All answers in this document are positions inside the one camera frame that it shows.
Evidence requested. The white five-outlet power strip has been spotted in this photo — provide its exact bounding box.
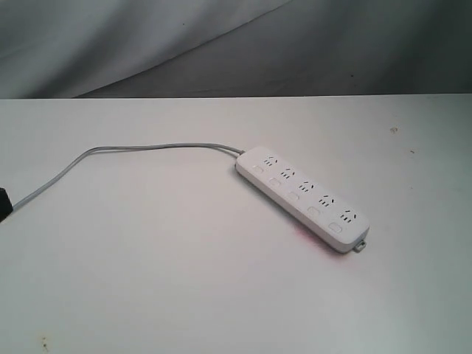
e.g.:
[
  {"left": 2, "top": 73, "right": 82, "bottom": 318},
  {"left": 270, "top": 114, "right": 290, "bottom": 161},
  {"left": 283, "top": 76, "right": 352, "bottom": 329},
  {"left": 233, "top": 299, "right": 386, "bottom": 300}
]
[{"left": 235, "top": 147, "right": 370, "bottom": 254}]

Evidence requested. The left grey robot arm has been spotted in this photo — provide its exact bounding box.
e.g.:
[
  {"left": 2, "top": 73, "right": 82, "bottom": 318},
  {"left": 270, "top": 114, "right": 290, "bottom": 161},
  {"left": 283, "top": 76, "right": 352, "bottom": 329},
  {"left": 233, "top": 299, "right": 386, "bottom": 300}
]
[{"left": 0, "top": 187, "right": 13, "bottom": 222}]

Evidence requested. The grey backdrop cloth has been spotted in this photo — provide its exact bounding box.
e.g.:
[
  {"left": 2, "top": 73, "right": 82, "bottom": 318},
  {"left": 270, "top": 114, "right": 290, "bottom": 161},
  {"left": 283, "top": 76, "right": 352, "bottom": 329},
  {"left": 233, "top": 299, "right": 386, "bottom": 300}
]
[{"left": 1, "top": 1, "right": 471, "bottom": 99}]

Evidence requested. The grey power cord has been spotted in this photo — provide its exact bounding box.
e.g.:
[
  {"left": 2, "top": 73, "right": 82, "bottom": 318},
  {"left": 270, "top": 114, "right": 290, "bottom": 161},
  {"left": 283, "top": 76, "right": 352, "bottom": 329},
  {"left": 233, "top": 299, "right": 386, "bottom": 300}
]
[{"left": 10, "top": 142, "right": 247, "bottom": 213}]

